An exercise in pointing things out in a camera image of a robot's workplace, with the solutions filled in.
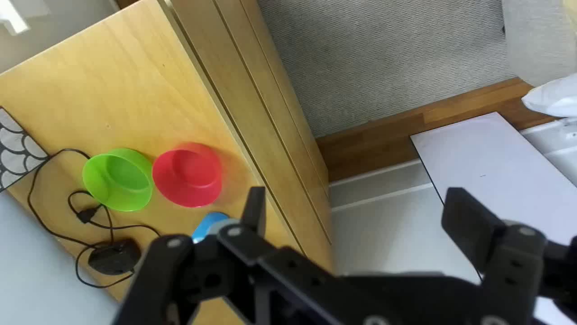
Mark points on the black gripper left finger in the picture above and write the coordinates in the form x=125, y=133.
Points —
x=246, y=245

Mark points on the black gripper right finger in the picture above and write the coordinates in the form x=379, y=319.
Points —
x=484, y=239

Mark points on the scale pattern paper holder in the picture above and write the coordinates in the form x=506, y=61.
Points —
x=19, y=153

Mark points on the blue plastic cup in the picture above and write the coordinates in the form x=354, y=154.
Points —
x=210, y=225

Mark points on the green plastic bowl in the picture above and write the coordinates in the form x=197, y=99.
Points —
x=120, y=180

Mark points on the red plastic bowl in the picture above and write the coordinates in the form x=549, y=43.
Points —
x=190, y=176

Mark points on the wooden chest of drawers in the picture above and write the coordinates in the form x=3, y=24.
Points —
x=167, y=73

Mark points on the large white board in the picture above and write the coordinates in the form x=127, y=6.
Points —
x=500, y=169

